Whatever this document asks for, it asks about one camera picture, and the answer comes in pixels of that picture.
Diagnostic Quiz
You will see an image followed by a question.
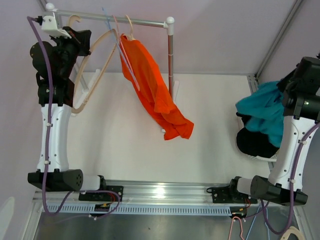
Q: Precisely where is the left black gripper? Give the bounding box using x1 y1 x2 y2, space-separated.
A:
50 26 91 78

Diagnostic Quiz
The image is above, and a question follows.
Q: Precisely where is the teal t shirt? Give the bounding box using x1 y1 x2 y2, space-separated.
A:
235 81 284 148

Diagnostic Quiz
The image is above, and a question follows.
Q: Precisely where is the pink wire hanger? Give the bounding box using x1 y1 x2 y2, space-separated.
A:
112 15 140 91

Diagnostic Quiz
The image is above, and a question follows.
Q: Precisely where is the light blue wire hanger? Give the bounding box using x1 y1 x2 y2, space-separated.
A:
112 15 140 90

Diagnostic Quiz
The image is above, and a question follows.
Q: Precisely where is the orange t shirt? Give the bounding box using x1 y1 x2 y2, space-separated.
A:
120 34 194 140

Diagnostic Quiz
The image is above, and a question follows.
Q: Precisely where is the black t shirt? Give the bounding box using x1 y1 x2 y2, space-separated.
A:
235 112 284 161

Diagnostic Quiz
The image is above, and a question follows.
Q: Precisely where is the beige wooden hanger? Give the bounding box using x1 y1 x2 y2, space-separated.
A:
125 14 136 41
67 14 120 115

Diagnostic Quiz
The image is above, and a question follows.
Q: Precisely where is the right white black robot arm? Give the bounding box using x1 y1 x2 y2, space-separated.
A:
227 56 320 206

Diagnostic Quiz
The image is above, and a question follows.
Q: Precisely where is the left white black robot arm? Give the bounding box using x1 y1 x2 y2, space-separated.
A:
27 26 108 201

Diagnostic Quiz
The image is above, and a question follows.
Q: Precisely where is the blue hanger on floor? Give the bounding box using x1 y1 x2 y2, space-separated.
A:
245 205 271 240

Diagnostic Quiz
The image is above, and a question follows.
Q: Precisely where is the wooden hanger on floor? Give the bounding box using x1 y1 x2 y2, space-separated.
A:
280 226 306 240

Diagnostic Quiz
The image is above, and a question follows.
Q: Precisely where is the pink hanger on floor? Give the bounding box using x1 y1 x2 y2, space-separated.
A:
227 216 245 240

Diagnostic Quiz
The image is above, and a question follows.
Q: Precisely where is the white plastic basket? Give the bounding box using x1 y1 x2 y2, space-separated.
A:
237 116 279 163

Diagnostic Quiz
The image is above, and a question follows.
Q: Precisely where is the metal clothes rack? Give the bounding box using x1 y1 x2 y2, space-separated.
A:
45 2 180 118

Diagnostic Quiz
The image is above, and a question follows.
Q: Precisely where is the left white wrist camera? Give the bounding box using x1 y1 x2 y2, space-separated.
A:
41 15 72 39

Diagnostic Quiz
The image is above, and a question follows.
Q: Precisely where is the aluminium mounting rail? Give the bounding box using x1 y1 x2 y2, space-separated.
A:
32 179 306 216

